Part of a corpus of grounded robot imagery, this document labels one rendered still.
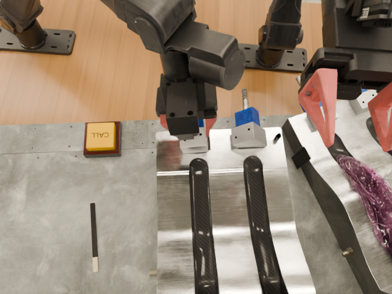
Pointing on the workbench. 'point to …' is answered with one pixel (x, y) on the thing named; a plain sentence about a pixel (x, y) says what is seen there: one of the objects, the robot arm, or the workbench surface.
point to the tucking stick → (94, 238)
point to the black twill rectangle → (301, 157)
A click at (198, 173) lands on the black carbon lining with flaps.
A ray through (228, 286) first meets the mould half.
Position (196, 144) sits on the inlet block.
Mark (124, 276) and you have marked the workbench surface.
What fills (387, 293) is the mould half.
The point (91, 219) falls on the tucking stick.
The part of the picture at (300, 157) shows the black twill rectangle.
